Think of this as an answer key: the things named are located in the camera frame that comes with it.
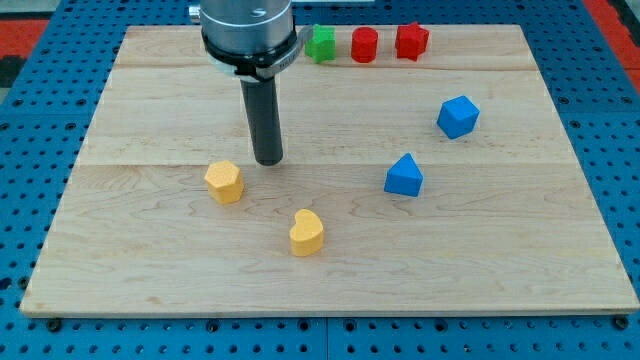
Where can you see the yellow heart block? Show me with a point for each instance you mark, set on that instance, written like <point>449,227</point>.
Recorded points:
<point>307,234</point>

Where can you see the yellow hexagon block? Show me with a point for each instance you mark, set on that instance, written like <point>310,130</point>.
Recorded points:
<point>224,182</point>

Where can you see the red cylinder block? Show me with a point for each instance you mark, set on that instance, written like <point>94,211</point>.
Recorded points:
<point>364,44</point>

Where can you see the green star block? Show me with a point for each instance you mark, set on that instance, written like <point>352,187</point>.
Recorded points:
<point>321,46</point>

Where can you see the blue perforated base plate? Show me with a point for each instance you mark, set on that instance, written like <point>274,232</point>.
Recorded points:
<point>45,115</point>

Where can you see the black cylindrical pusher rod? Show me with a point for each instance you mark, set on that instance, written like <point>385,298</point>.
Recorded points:
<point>261,106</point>

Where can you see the red star block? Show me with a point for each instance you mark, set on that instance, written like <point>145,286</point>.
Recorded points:
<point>411,41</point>

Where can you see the blue triangle block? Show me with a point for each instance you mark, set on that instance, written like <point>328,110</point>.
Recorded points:
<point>404,177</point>

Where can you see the wooden board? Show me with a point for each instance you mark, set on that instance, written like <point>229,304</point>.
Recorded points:
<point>505,223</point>

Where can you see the blue cube block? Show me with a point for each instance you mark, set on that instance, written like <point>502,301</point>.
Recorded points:
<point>457,117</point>

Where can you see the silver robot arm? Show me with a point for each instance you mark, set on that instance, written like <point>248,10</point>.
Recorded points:
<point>253,41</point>

